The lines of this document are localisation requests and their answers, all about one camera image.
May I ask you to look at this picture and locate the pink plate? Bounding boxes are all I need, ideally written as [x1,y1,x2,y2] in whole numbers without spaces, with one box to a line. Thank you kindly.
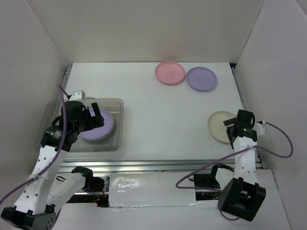
[155,61,186,85]

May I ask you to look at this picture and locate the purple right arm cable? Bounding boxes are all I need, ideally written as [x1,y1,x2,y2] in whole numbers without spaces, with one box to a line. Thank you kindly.
[175,121,294,221]

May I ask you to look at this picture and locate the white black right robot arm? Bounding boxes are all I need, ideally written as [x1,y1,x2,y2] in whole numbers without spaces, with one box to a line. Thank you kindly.
[218,110,266,222]

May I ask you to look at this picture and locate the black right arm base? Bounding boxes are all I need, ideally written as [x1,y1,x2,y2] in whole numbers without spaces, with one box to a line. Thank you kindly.
[188,163,234,191]

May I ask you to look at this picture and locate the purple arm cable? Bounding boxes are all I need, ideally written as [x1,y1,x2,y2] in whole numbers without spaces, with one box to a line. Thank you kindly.
[0,83,72,204]
[175,121,294,221]

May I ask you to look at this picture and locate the purple plate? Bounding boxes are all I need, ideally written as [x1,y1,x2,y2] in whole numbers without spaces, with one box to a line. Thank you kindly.
[79,108,115,141]
[186,67,218,91]

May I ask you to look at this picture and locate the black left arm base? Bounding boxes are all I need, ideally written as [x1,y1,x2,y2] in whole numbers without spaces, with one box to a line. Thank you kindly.
[67,176,110,207]

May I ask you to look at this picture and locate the cream plate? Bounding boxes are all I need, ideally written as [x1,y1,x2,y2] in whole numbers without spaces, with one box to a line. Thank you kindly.
[208,111,235,144]

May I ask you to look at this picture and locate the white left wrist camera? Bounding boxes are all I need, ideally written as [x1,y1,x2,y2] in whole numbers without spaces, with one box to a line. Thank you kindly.
[69,90,86,102]

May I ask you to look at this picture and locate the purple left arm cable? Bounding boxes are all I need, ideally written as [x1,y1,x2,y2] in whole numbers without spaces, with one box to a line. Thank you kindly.
[0,83,72,204]

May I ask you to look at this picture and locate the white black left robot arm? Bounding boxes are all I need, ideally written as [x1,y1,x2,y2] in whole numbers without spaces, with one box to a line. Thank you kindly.
[0,101,104,230]

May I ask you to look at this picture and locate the clear plastic bin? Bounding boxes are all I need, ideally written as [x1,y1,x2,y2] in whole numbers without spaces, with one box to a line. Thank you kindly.
[35,97,124,152]

